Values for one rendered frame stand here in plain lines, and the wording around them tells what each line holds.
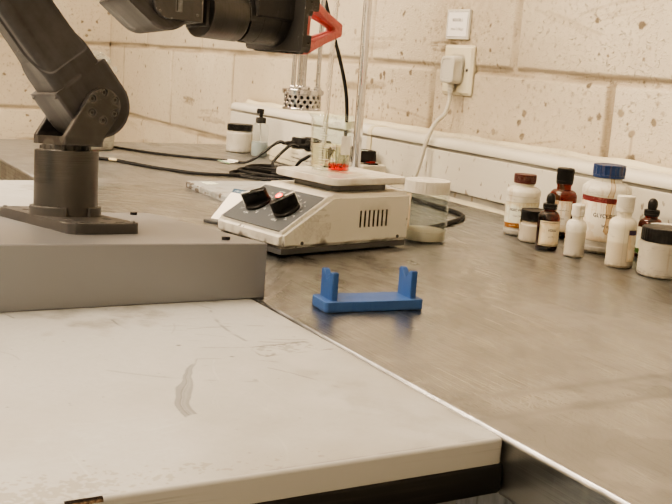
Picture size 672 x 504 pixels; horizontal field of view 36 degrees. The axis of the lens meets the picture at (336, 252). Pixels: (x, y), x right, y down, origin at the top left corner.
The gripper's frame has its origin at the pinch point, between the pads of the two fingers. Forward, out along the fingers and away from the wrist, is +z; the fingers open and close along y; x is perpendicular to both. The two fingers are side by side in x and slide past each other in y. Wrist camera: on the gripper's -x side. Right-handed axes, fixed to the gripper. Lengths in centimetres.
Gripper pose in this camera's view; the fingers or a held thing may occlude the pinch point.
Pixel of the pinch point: (334, 29)
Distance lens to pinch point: 125.5
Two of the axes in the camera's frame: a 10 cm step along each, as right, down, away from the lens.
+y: -6.7, -1.8, 7.2
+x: -1.0, 9.8, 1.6
